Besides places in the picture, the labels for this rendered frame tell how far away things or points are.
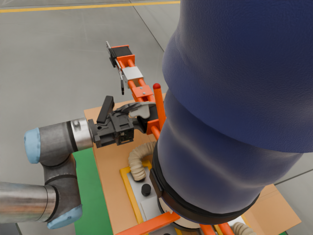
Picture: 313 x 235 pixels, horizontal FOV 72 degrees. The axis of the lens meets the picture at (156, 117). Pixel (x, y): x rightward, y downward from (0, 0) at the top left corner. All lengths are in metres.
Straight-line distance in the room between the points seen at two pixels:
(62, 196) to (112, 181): 0.15
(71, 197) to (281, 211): 1.20
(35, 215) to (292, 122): 0.56
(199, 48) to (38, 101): 2.49
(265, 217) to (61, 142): 1.19
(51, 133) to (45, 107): 1.93
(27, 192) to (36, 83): 2.34
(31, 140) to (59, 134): 0.07
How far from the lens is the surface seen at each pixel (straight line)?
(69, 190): 0.67
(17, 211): 0.59
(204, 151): 0.27
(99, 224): 1.83
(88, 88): 2.66
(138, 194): 0.66
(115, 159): 0.74
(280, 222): 1.50
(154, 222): 0.52
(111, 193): 0.69
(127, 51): 0.92
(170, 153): 0.34
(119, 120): 0.63
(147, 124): 0.63
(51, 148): 0.62
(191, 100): 0.22
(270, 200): 1.53
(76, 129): 0.61
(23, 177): 2.13
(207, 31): 0.18
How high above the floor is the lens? 1.76
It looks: 49 degrees down
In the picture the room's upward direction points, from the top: 9 degrees clockwise
